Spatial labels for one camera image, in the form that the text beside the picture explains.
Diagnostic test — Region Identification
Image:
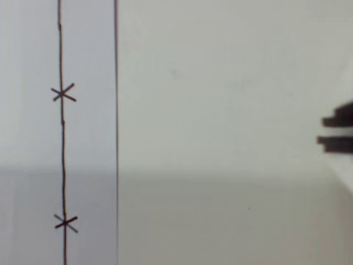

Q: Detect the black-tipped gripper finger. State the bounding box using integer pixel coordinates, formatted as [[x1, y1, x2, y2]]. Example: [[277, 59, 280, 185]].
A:
[[321, 100, 353, 128]]

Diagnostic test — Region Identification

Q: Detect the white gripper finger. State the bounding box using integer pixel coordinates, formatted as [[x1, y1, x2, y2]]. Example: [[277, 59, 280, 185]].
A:
[[316, 135, 353, 194]]

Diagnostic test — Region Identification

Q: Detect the white paper sheet with markings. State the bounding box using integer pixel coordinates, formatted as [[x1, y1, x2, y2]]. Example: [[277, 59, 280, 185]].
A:
[[0, 0, 120, 265]]

